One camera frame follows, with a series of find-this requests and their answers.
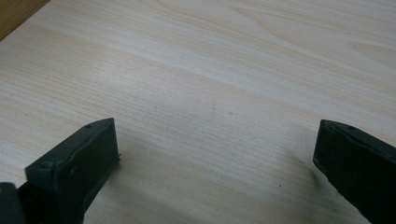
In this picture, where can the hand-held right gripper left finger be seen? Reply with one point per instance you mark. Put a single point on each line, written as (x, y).
(77, 165)

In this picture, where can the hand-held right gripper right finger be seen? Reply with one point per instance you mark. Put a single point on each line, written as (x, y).
(358, 165)

